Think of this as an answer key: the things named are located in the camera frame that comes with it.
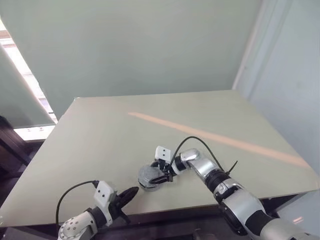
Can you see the grey round metal object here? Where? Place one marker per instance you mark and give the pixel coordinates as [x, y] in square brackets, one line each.
[148, 188]

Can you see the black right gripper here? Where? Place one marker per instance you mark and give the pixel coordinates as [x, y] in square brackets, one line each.
[166, 170]

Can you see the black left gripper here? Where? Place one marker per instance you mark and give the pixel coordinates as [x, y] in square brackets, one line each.
[116, 207]

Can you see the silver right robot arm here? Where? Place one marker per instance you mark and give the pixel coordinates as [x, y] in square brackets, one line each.
[205, 166]

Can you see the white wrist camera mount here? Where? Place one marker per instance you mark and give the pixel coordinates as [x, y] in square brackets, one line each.
[102, 192]
[162, 152]

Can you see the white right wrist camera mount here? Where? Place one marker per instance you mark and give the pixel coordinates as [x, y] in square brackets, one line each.
[162, 152]

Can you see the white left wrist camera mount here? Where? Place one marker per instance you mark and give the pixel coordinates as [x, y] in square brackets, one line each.
[102, 192]

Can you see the black zip tie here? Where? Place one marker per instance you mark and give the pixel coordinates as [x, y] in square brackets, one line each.
[232, 167]

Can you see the grey-green partition panel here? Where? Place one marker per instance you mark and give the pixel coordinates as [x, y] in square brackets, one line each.
[17, 95]

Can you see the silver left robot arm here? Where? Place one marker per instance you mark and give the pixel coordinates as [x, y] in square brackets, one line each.
[75, 225]

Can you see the silver motor cover with circuit board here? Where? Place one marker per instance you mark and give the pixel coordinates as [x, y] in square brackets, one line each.
[146, 173]

